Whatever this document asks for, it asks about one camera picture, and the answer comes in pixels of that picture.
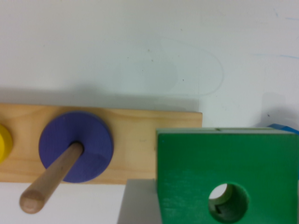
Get middle wooden peg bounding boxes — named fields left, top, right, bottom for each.
left=20, top=143, right=83, bottom=214

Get green square block with hole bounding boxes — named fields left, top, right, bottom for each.
left=157, top=128, right=299, bottom=224

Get purple ring disc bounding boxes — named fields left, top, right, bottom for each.
left=39, top=111, right=114, bottom=183

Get yellow ring disc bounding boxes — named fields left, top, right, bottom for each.
left=0, top=125, right=13, bottom=163

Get wooden peg base board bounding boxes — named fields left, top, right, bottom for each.
left=0, top=104, right=203, bottom=184

